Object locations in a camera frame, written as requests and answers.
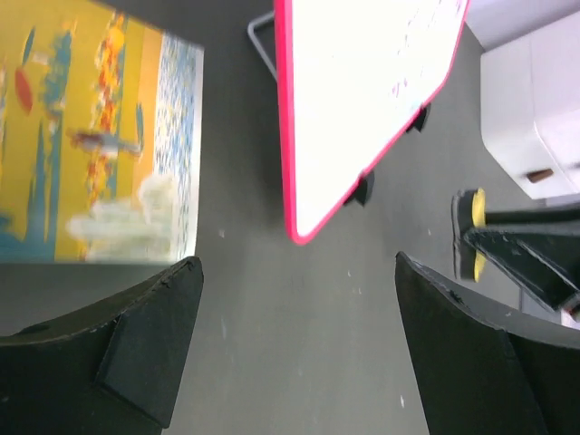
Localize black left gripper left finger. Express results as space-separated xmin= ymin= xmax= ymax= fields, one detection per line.
xmin=1 ymin=256 xmax=204 ymax=434

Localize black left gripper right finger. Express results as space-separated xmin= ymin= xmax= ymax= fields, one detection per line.
xmin=395 ymin=252 xmax=579 ymax=434

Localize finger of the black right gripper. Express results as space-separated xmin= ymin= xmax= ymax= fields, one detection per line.
xmin=485 ymin=206 xmax=580 ymax=226
xmin=464 ymin=226 xmax=579 ymax=313

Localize pink framed whiteboard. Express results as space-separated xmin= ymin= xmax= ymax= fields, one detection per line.
xmin=274 ymin=1 xmax=469 ymax=245

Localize white three drawer unit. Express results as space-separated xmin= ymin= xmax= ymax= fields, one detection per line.
xmin=480 ymin=14 xmax=579 ymax=199

